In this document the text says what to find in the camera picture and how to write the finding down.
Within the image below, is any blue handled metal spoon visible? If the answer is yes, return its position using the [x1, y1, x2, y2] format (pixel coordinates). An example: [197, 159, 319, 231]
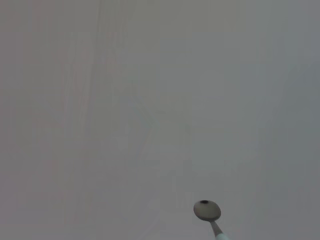
[192, 199, 230, 240]

